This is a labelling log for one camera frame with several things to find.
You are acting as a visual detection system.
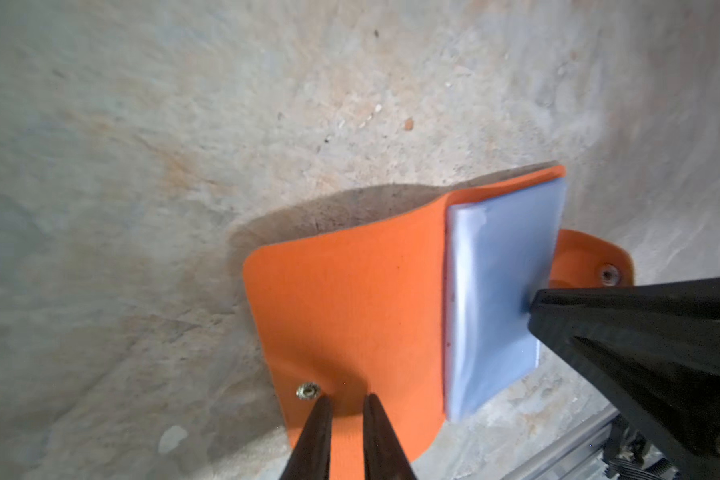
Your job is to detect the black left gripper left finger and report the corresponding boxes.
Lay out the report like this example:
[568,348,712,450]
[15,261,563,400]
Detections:
[280,396,333,480]

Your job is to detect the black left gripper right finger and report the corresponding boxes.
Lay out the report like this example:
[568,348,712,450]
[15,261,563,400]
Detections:
[363,393,417,480]

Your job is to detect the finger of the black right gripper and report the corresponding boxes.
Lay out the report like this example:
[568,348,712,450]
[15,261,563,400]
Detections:
[529,277,720,479]

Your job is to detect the orange card holder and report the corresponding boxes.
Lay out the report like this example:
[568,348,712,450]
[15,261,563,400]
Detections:
[242,164,635,480]

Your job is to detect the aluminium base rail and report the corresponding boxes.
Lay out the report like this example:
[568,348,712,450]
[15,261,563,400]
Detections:
[500,404,682,480]

